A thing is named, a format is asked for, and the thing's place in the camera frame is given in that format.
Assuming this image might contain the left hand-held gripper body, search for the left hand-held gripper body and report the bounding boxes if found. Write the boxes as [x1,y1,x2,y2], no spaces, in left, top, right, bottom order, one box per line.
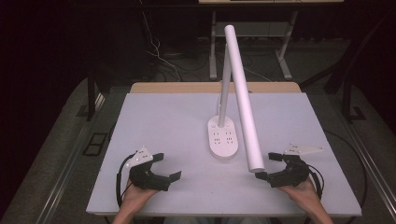
[125,146,172,192]

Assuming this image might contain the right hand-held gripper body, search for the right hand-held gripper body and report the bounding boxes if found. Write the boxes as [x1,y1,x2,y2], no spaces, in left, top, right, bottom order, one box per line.
[267,142,326,189]

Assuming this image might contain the white desk lamp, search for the white desk lamp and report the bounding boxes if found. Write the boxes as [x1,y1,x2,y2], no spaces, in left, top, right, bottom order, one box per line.
[206,24,266,174]

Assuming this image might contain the person's right hand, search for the person's right hand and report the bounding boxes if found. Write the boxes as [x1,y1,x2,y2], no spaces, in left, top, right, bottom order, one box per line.
[276,178,322,207]

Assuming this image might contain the person's left hand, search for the person's left hand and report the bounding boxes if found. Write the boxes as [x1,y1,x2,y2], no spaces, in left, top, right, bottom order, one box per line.
[119,178,161,212]

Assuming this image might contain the white table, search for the white table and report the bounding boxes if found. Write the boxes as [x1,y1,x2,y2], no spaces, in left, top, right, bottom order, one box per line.
[86,91,362,217]

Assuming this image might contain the wooden table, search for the wooden table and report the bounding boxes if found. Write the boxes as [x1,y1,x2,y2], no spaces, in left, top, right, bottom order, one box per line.
[129,81,303,94]

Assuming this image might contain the black metal stand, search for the black metal stand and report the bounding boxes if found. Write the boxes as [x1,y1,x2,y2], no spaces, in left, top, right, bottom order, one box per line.
[300,12,391,124]
[76,66,106,122]

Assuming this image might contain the grey metal-framed desk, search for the grey metal-framed desk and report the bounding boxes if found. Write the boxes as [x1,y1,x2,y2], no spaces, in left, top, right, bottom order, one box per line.
[197,0,345,82]

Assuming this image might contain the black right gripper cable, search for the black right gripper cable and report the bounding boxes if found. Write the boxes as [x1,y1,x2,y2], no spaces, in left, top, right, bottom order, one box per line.
[307,163,325,201]

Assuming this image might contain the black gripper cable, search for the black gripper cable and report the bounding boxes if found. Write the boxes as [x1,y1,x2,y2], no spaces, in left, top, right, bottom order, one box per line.
[115,153,138,208]
[307,163,325,201]

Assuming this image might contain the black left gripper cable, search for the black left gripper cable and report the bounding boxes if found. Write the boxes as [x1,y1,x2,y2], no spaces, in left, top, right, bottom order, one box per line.
[115,153,138,208]

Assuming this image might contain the black floor frame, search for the black floor frame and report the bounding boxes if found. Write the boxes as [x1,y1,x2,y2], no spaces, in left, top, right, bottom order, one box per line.
[81,132,109,157]

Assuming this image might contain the long black cable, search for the long black cable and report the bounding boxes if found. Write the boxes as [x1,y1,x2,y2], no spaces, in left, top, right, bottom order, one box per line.
[322,129,369,210]

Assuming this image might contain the aluminium floor rail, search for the aluminium floor rail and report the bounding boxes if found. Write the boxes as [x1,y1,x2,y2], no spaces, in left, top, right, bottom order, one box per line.
[337,105,396,220]
[35,92,106,224]

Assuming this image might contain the white lamp cable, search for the white lamp cable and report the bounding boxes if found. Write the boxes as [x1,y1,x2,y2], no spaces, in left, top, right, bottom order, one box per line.
[217,80,224,113]

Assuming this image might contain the white floor cables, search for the white floor cables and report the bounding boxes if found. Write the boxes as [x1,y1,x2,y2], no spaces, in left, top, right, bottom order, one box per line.
[138,0,183,82]

